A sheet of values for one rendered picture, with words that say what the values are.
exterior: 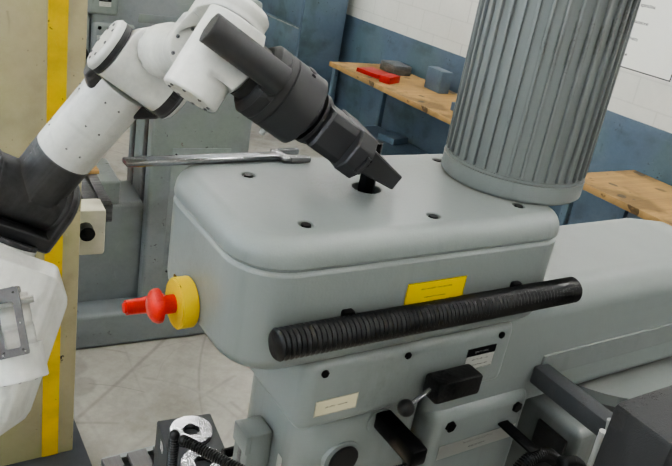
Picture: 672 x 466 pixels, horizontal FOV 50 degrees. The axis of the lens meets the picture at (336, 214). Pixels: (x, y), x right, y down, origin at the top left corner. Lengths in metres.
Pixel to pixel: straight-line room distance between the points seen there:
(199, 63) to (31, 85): 1.77
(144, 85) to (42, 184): 0.22
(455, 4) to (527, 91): 6.23
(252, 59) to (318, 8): 7.46
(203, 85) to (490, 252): 0.39
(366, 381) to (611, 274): 0.48
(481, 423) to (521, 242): 0.30
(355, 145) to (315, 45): 7.47
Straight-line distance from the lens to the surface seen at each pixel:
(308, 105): 0.80
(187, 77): 0.78
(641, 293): 1.25
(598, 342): 1.23
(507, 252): 0.92
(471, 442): 1.11
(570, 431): 1.24
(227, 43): 0.75
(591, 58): 0.96
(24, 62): 2.50
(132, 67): 1.01
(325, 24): 8.29
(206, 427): 1.64
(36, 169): 1.12
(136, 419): 3.47
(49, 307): 1.14
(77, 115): 1.08
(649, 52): 5.73
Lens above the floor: 2.19
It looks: 22 degrees down
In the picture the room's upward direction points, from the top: 10 degrees clockwise
